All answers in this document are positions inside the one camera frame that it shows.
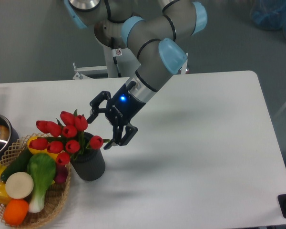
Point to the orange fruit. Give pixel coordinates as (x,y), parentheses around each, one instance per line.
(15,212)

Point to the dark green cucumber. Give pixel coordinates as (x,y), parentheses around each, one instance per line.
(19,164)

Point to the yellow bell pepper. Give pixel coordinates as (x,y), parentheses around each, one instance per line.
(4,197)

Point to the blue plastic bag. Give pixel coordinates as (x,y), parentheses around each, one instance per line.
(269,15)

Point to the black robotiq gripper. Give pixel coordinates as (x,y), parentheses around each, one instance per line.
(119,111)

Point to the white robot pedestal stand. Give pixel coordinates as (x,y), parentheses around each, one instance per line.
(109,64)

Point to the red tulip bouquet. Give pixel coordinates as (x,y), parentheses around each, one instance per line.
(68,138)

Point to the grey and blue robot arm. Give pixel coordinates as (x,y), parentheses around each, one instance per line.
(117,27)

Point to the woven wicker basket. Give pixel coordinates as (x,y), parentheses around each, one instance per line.
(55,197)

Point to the dark grey ribbed vase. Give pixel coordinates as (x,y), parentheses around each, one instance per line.
(90,165)

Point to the green bok choy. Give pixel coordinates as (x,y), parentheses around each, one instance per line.
(42,168)

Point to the round white bun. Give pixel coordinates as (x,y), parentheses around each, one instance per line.
(19,185)

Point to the yellow squash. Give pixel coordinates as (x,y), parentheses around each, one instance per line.
(37,145)

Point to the purple red radish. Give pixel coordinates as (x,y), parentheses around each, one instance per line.
(61,174)

